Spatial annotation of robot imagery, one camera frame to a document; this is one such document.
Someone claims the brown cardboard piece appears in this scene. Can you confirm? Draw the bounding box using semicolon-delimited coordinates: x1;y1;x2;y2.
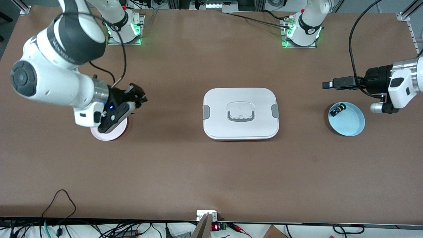
263;225;288;238

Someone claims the red clip lead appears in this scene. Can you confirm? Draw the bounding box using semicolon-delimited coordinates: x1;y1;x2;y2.
231;223;252;238

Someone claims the black coiled floor cable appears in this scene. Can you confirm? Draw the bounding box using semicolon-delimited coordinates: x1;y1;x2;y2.
332;224;365;235

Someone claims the black cable to arm base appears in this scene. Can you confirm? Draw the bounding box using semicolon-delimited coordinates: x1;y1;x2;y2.
228;12;292;29

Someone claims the thin black looped cable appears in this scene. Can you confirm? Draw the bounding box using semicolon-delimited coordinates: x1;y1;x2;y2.
41;189;77;220

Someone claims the white lidded box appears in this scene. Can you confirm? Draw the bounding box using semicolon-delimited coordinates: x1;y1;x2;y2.
203;88;280;141

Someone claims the white power strip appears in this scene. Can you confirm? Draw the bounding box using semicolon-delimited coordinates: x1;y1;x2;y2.
204;2;232;10

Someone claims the grey camera post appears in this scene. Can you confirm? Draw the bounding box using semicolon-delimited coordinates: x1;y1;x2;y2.
191;213;212;238

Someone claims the light blue round plate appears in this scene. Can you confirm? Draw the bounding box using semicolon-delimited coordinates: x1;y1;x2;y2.
328;102;365;137

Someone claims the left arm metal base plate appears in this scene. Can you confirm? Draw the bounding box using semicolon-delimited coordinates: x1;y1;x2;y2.
281;18;318;49

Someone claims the pink round plate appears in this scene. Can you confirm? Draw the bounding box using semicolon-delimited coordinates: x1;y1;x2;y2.
91;117;128;141

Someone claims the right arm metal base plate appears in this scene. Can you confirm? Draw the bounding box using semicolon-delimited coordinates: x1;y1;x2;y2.
107;15;145;46

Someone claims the small black yellow object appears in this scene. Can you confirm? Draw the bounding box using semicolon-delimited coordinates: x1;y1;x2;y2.
331;103;347;117

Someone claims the aluminium profile rail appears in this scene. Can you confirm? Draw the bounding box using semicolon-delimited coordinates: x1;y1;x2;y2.
396;0;423;55
10;0;32;16

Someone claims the white mounting bracket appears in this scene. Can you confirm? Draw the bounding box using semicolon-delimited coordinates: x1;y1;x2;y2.
196;210;218;222

